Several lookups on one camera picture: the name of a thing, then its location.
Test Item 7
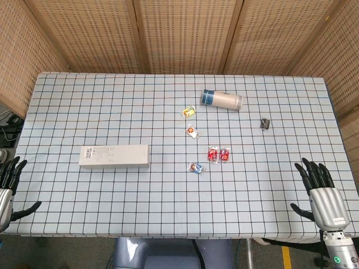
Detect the black torso cable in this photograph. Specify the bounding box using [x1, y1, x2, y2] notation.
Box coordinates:
[190, 239, 202, 269]

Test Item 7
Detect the yellow snack packet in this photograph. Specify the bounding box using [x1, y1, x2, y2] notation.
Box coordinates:
[179, 105, 196, 118]

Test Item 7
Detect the light blue checked tablecloth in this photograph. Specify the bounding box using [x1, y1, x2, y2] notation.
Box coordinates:
[0, 72, 359, 239]

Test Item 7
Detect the woven bamboo screen panel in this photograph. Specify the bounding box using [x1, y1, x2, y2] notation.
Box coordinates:
[286, 0, 359, 194]
[0, 0, 70, 118]
[126, 0, 245, 75]
[218, 0, 348, 76]
[24, 0, 149, 74]

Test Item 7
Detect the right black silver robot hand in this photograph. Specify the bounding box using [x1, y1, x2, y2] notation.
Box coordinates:
[290, 157, 351, 233]

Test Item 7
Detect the yellow floor tape strip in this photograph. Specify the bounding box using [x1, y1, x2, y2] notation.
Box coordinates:
[282, 246, 292, 269]

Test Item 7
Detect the blue white snack packet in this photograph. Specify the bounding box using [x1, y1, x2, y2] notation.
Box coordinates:
[187, 161, 208, 175]

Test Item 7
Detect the white rectangular cardboard box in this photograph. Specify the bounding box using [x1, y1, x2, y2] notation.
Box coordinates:
[78, 144, 150, 170]

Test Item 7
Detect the beige blue cylindrical can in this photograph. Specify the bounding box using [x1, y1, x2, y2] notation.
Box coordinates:
[200, 89, 243, 111]

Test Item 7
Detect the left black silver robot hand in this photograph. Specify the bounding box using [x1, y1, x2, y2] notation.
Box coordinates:
[0, 156, 42, 233]

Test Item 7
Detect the red snack packet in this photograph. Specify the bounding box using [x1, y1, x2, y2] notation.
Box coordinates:
[219, 146, 231, 163]
[206, 146, 220, 164]

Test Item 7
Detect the black floor cable bundle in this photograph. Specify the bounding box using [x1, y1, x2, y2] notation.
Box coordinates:
[0, 109, 25, 149]

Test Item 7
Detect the grey-blue robot torso base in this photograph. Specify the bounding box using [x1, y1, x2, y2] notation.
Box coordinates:
[113, 237, 233, 269]

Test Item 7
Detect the orange white snack packet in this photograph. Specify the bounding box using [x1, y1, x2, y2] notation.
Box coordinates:
[186, 124, 202, 139]

